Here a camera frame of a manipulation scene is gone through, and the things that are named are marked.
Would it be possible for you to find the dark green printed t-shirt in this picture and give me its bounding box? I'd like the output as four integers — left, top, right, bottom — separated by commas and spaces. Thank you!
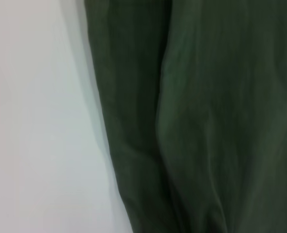
83, 0, 287, 233

